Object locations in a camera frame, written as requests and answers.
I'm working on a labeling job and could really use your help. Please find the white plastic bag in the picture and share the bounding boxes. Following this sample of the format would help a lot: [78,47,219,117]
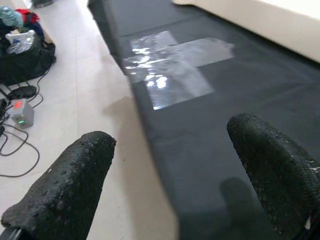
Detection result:
[4,29,37,55]

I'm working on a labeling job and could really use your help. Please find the clear tape patch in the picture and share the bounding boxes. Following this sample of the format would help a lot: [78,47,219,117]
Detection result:
[121,30,235,111]

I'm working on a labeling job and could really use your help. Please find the red stuffed toy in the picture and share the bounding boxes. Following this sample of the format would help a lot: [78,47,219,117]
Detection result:
[14,8,41,25]

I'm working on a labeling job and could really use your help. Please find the black tablecloth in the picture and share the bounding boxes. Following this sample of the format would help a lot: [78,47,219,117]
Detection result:
[87,0,320,240]

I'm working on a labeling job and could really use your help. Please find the green stuffed toy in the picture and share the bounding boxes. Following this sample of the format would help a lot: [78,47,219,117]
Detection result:
[0,6,25,27]

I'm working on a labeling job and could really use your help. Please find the dark green slippers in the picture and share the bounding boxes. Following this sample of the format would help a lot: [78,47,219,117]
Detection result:
[32,0,55,7]

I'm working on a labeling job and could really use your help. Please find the black folding chair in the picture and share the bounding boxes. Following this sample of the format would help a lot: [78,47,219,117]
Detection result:
[0,34,57,87]

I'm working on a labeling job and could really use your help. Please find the black charger cable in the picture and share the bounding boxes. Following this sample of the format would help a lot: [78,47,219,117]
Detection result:
[0,69,45,178]

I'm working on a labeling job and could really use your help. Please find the white plastic table top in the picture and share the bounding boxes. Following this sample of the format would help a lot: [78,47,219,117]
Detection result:
[172,0,320,63]

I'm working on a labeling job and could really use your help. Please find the black wifi router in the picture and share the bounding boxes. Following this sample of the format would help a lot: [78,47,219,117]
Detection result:
[6,84,38,100]

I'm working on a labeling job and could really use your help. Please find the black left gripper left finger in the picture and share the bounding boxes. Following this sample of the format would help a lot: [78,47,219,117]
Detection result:
[1,130,117,240]

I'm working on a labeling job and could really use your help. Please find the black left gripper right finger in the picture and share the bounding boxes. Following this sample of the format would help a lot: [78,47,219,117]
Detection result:
[226,112,320,240]

